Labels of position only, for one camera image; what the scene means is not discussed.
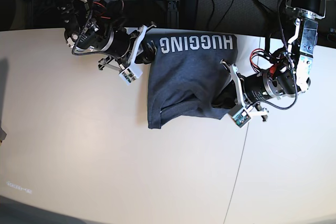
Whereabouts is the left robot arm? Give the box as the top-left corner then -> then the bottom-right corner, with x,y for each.
213,0 -> 327,128

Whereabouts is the blue grey T-shirt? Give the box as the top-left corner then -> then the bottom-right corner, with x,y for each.
145,33 -> 238,129

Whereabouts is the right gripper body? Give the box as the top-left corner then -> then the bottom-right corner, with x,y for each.
104,29 -> 140,63

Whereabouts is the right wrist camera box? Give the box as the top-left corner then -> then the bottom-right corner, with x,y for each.
119,65 -> 143,86

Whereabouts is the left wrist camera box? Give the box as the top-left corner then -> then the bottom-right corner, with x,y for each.
228,104 -> 251,128

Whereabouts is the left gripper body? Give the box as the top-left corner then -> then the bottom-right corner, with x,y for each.
241,73 -> 298,106

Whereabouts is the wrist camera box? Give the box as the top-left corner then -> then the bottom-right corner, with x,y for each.
119,65 -> 143,86
228,104 -> 251,128

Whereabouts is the black power adapter brick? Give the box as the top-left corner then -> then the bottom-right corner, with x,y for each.
179,0 -> 198,30

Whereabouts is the black tripod stand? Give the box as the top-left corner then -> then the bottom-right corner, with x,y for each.
230,0 -> 289,38

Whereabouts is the aluminium table leg profile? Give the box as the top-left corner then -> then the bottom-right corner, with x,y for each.
166,0 -> 180,29

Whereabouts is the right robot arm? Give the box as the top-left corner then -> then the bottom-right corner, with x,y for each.
54,0 -> 156,72

